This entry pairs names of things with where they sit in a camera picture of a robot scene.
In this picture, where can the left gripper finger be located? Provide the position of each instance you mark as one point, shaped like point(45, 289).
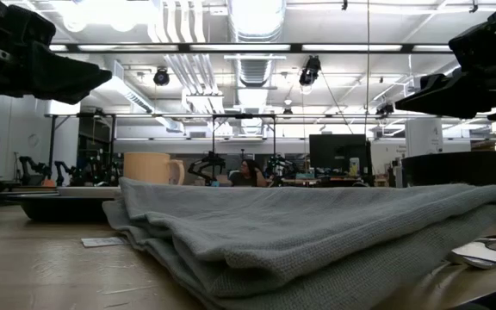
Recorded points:
point(67, 77)

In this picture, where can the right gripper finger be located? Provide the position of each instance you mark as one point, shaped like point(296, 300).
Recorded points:
point(450, 97)

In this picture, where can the orange mug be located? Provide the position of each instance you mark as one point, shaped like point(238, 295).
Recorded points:
point(149, 168)

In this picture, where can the grey cloth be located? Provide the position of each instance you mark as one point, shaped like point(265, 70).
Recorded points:
point(299, 232)

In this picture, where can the black background robot arm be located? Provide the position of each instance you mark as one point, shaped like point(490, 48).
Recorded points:
point(65, 170)
point(35, 168)

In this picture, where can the black plastic tray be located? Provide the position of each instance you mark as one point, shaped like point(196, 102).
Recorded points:
point(58, 211)

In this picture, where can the white pillar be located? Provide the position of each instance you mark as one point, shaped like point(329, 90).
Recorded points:
point(423, 138)

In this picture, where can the person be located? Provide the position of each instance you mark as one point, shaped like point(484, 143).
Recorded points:
point(248, 174)

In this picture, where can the black hanging camera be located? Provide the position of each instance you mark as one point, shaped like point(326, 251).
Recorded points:
point(309, 72)
point(161, 76)

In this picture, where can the black background stand frame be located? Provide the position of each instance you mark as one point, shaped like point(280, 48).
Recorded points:
point(243, 116)

